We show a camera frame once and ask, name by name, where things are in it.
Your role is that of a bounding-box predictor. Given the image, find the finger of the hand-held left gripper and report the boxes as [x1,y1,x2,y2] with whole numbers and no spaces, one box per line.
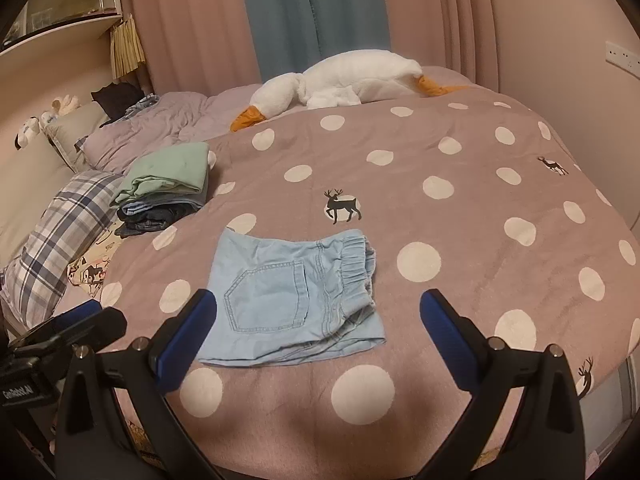
[7,300,127,358]

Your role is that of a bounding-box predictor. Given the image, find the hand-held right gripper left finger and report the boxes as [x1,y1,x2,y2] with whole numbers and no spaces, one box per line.
[52,288,222,480]

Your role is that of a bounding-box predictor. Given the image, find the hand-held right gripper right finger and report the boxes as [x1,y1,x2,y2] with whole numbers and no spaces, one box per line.
[414,288,589,480]

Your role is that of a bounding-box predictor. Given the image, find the light blue denim shorts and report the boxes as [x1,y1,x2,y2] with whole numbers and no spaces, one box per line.
[196,229,387,367]

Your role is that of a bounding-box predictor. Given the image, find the yellow cartoon printed cloth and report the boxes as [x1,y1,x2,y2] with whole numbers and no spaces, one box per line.
[66,219,124,289]

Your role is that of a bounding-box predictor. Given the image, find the plaid pillow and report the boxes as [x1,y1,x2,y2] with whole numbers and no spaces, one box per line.
[0,169,127,311]

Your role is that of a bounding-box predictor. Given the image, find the polka dot deer blanket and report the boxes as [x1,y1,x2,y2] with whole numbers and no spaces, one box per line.
[97,85,640,480]

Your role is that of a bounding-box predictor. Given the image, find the folded dark jeans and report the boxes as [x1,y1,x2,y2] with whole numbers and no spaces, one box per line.
[116,206,187,237]

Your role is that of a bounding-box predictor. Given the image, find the beige headboard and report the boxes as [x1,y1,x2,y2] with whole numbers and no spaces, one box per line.
[0,122,76,266]

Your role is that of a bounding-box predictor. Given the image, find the folded grey-blue garment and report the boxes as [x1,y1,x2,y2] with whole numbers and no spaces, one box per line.
[121,194,207,217]

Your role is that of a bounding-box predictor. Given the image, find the folded green garment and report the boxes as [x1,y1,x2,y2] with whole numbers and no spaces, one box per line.
[110,141,212,207]

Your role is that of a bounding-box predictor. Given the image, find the beige pillow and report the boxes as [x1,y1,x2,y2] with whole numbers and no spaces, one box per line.
[44,102,112,172]

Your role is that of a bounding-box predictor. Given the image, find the white dog plush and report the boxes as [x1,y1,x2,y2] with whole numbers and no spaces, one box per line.
[13,115,42,150]

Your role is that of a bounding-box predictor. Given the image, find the white rabbit plush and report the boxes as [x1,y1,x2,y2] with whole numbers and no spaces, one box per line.
[40,93,82,127]

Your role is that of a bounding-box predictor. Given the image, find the purple quilt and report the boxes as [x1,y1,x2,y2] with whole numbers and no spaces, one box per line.
[79,82,268,173]

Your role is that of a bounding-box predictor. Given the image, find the plaid shirt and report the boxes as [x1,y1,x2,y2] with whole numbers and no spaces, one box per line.
[100,93,162,128]

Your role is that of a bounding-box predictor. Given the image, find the dark cloth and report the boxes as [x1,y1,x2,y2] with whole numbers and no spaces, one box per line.
[91,82,144,122]

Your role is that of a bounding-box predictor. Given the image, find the yellow pleated cloth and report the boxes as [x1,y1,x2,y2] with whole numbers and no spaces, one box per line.
[110,14,149,79]

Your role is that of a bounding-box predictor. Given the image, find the white goose plush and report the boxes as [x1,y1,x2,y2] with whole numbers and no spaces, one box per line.
[230,48,469,134]

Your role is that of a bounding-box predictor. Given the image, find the pink curtain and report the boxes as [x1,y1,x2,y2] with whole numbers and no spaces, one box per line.
[122,0,496,97]

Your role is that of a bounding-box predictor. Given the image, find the blue curtain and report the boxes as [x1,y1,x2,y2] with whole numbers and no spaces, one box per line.
[235,0,392,84]

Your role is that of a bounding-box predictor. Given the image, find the white wall shelf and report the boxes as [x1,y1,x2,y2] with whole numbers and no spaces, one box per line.
[0,0,126,57]

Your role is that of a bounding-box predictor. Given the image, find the white wall socket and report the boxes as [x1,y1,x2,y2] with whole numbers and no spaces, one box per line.
[604,39,640,74]

